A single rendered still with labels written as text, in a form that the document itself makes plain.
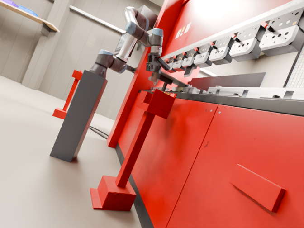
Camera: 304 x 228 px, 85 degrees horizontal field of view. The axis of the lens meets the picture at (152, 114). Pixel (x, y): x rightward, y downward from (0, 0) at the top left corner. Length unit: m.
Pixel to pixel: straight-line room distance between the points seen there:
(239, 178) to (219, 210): 0.15
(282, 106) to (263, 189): 0.27
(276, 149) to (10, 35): 5.88
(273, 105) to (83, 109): 1.29
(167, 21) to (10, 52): 4.37
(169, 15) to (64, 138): 1.99
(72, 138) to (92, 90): 0.44
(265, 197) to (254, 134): 0.20
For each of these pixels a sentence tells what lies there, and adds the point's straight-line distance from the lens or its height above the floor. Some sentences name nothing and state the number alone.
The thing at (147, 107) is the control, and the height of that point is 0.68.
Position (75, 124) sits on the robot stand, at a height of 0.32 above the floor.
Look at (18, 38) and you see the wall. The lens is 5.83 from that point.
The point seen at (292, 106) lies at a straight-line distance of 0.67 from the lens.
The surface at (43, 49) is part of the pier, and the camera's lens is 5.25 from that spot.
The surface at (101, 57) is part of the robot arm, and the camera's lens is 1.55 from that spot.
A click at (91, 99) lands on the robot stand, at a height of 0.57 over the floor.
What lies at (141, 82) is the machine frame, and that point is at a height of 0.98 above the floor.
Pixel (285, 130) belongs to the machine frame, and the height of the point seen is 0.78.
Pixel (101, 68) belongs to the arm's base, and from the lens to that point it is 1.53.
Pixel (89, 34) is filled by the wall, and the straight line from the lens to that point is 5.26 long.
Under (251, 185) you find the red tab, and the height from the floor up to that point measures 0.58.
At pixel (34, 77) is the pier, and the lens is 5.23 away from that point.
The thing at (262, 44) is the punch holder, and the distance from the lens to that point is 1.06.
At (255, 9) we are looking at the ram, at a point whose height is 1.46.
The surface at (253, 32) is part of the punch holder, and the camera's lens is 1.17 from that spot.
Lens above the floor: 0.68
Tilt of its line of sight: 1 degrees down
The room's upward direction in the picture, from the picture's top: 23 degrees clockwise
